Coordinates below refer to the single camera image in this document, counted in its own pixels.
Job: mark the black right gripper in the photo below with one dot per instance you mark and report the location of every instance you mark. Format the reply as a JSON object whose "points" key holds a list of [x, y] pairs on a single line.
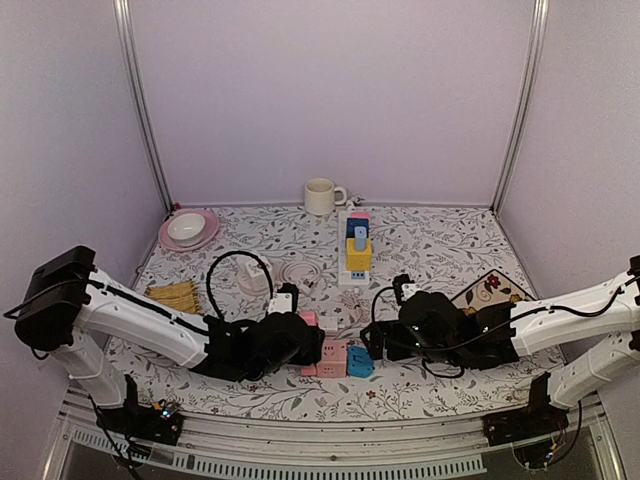
{"points": [[375, 345]]}

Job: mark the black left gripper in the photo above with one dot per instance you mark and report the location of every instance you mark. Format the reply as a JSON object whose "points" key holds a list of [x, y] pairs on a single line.
{"points": [[312, 353]]}

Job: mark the white charger plug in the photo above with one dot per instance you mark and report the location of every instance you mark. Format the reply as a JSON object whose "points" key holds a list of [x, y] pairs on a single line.
{"points": [[329, 323]]}

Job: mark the white tiger cube socket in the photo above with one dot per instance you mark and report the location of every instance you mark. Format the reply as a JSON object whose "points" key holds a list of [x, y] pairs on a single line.
{"points": [[251, 277]]}

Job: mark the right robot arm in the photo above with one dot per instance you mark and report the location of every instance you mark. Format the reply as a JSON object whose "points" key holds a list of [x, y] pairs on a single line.
{"points": [[609, 310]]}

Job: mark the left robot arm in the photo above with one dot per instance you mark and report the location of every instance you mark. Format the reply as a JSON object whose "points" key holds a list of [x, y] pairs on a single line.
{"points": [[69, 297]]}

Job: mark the yellow cube socket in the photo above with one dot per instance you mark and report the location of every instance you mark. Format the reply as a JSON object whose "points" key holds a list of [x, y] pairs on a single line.
{"points": [[358, 260]]}

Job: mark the dark blue plug adapter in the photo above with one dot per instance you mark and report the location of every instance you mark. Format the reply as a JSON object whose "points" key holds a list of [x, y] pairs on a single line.
{"points": [[352, 223]]}

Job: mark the pink plug on strip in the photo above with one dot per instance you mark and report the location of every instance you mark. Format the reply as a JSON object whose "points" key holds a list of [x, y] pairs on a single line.
{"points": [[360, 215]]}

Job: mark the white power strip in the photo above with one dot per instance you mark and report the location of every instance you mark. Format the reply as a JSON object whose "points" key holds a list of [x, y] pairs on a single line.
{"points": [[348, 278]]}

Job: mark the woven bamboo mat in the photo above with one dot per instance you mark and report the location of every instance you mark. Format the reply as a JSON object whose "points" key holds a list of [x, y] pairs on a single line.
{"points": [[182, 297]]}

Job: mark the light blue charger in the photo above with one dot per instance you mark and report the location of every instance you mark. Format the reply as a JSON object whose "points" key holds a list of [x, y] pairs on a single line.
{"points": [[360, 238]]}

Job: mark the floral coaster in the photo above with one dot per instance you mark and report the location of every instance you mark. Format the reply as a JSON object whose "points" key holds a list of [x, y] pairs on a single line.
{"points": [[491, 289]]}

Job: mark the pink plate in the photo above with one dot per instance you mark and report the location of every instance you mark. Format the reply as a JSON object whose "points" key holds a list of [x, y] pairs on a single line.
{"points": [[210, 231]]}

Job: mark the white bowl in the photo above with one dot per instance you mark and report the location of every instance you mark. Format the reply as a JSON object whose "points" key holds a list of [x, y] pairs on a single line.
{"points": [[186, 229]]}

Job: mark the cream ceramic mug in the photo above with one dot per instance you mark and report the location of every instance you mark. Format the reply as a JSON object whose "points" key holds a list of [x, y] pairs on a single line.
{"points": [[322, 196]]}

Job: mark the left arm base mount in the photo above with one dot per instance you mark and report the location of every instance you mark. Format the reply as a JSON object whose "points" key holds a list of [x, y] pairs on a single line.
{"points": [[160, 422]]}

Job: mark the front aluminium rail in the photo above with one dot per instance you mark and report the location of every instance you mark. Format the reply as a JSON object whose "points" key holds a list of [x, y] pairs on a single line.
{"points": [[214, 447]]}

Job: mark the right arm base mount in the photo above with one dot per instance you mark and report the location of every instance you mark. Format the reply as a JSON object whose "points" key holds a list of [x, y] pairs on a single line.
{"points": [[538, 417]]}

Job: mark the aluminium corner post left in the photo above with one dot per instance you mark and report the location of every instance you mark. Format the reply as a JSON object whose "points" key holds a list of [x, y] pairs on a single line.
{"points": [[125, 31]]}

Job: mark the aluminium corner post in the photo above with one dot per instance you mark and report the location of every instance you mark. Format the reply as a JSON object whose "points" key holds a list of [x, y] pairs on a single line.
{"points": [[531, 67], [125, 31]]}

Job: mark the aluminium corner post right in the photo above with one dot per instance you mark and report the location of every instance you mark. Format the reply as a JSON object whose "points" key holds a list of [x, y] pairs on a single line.
{"points": [[531, 67]]}

